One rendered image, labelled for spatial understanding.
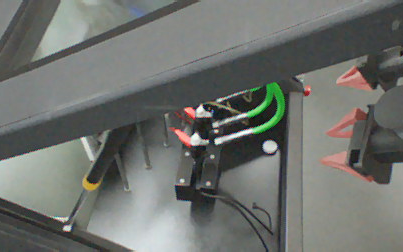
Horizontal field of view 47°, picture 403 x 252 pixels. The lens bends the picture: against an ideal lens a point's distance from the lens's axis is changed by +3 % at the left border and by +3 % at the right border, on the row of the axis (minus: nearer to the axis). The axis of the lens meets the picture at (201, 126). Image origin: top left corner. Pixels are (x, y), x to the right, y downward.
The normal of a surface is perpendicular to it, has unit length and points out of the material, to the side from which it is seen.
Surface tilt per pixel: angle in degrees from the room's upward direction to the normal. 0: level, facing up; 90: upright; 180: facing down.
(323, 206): 0
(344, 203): 0
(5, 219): 42
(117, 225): 0
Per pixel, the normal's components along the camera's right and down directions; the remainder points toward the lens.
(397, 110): -0.77, -0.40
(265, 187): -0.03, -0.60
